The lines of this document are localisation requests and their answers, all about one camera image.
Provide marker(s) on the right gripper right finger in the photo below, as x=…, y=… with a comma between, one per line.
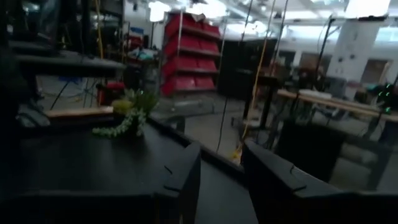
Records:
x=270, y=186

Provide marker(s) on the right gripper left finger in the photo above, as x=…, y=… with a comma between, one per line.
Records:
x=183, y=186

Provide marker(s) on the small potted succulent plant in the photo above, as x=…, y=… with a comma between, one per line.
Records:
x=133, y=112

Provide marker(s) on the black table mat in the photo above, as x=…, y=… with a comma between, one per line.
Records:
x=93, y=161

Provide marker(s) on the wooden workbench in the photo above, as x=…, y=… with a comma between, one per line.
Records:
x=335, y=103

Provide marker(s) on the red toolbox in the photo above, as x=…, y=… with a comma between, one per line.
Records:
x=110, y=91

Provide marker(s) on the tall black storage cabinet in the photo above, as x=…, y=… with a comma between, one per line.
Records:
x=242, y=65

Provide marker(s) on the red bin storage rack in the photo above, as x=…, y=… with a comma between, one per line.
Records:
x=189, y=62

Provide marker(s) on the black device green lights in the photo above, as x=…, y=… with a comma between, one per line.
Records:
x=385, y=96

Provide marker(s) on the black desk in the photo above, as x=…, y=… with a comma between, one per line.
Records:
x=68, y=65

